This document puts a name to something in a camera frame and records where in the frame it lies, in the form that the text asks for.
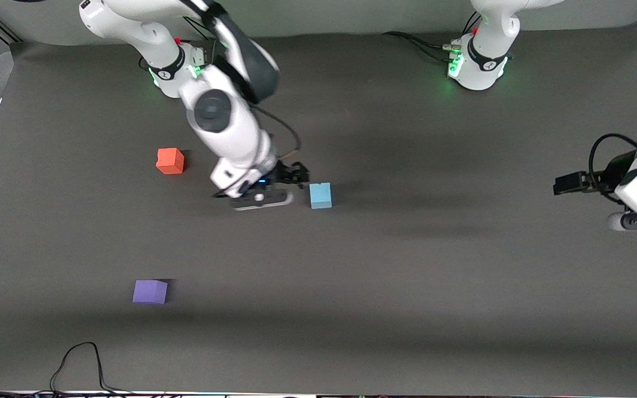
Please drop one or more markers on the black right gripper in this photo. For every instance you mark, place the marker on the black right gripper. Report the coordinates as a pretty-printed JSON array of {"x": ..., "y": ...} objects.
[{"x": 287, "y": 173}]

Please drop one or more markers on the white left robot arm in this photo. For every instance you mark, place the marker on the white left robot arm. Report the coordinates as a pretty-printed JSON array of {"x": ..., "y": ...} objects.
[{"x": 484, "y": 66}]

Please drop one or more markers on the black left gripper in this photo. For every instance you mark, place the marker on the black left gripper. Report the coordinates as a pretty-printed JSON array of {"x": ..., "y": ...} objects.
[{"x": 609, "y": 173}]

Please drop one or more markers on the light blue foam block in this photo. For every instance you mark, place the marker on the light blue foam block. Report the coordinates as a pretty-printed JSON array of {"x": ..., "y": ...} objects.
[{"x": 320, "y": 196}]

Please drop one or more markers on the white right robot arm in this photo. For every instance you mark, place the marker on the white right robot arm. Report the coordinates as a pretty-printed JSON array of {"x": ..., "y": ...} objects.
[{"x": 224, "y": 127}]

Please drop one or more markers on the orange foam block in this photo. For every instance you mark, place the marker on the orange foam block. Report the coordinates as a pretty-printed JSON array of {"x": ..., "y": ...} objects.
[{"x": 170, "y": 161}]

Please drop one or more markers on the purple foam block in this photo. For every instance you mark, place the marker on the purple foam block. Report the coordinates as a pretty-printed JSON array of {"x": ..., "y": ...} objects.
[{"x": 150, "y": 291}]

